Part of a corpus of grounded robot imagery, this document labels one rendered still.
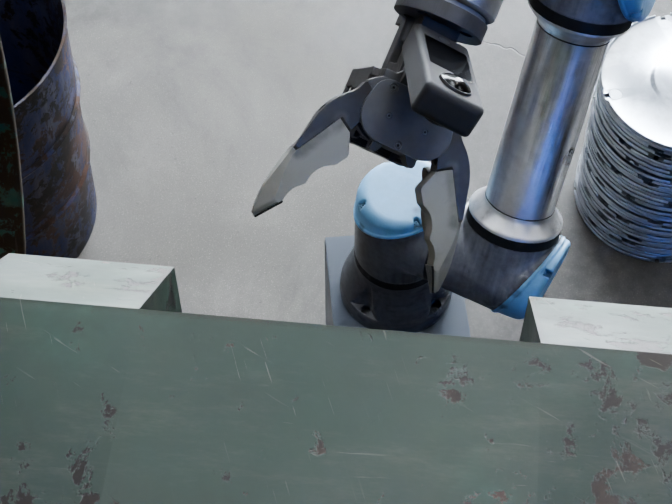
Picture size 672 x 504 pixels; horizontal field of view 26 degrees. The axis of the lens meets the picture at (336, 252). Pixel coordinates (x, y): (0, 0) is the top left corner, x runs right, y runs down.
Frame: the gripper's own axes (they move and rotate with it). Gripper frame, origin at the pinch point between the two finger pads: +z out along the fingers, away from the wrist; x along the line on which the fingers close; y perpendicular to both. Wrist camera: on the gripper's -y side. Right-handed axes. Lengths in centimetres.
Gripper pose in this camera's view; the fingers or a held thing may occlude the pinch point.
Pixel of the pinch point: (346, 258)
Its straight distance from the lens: 106.6
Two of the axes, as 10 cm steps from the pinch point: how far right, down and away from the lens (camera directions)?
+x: -8.9, -3.8, -2.6
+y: -2.5, -0.9, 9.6
